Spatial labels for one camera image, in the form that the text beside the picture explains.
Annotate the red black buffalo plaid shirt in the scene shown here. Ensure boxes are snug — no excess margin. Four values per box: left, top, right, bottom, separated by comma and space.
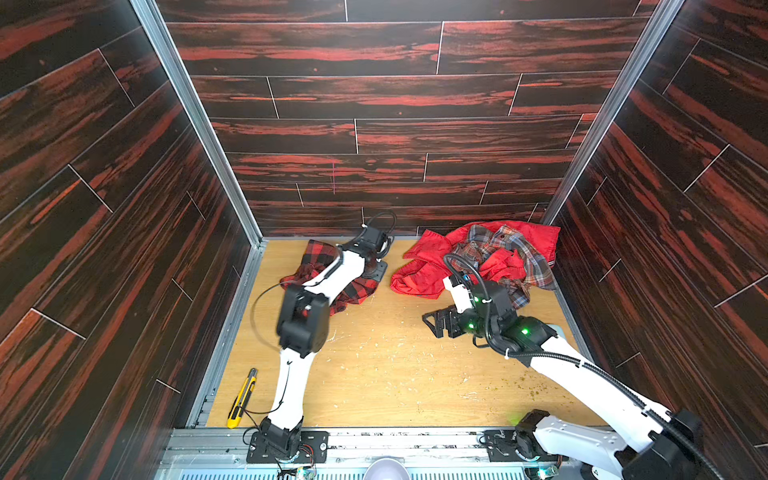
280, 240, 380, 316

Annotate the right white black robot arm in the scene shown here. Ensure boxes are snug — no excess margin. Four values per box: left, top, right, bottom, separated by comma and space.
422, 275, 722, 479

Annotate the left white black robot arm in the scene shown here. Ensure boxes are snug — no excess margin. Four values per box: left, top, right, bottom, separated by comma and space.
251, 223, 394, 460

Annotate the red jacket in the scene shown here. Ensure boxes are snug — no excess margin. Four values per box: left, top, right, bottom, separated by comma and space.
390, 221, 560, 299

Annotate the grey red plaid shirt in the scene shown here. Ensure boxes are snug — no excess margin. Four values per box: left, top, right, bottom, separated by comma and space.
451, 224, 555, 309

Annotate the white round dome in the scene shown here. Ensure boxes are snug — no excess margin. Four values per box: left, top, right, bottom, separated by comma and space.
363, 458, 411, 480

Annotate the yellow utility knife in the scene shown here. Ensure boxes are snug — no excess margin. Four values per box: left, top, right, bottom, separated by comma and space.
226, 368, 258, 429

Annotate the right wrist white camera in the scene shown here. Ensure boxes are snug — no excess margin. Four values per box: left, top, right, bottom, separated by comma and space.
443, 276, 476, 314

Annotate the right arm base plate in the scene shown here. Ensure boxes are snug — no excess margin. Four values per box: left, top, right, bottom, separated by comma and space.
478, 429, 540, 463

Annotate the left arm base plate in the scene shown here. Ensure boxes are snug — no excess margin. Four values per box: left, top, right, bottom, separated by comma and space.
246, 430, 330, 464

